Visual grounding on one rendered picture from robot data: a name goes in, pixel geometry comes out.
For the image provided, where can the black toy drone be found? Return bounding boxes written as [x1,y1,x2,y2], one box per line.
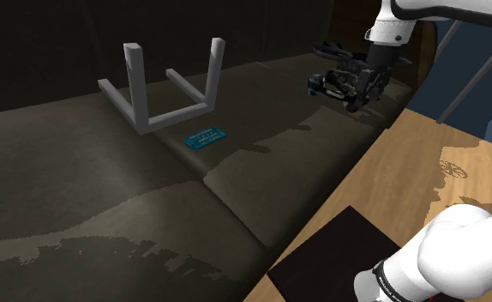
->
[307,40,371,100]

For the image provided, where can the teal flat card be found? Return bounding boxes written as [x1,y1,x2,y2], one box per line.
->
[183,126,227,150]

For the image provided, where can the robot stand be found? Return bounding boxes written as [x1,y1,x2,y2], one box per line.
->
[267,204,466,302]

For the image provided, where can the dark olive sofa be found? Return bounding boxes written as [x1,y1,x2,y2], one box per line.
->
[0,51,415,302]

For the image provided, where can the grey upturned stool frame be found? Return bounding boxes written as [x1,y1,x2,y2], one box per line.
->
[97,37,226,136]

